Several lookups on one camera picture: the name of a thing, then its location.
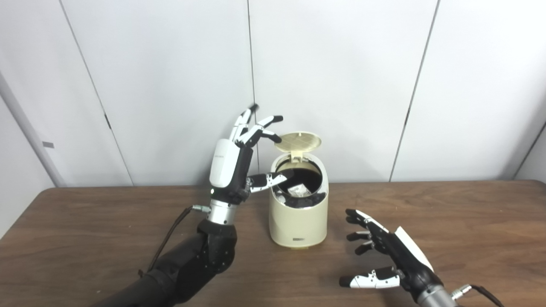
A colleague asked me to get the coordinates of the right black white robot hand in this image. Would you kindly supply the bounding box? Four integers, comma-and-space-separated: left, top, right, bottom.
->
339, 209, 444, 295

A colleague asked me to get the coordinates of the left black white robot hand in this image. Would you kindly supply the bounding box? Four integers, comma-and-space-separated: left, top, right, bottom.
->
209, 104, 295, 205

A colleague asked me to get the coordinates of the cream-colored lidded bin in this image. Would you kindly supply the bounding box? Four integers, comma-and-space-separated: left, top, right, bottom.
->
268, 132, 329, 250

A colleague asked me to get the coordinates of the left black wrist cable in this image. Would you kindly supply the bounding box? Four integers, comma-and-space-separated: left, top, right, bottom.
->
137, 205, 212, 278

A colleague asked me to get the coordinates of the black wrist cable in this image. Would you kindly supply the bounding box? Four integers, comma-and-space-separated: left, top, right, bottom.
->
451, 284, 506, 307
137, 205, 212, 278

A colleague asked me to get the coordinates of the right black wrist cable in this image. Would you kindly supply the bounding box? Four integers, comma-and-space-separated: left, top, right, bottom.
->
451, 284, 506, 307

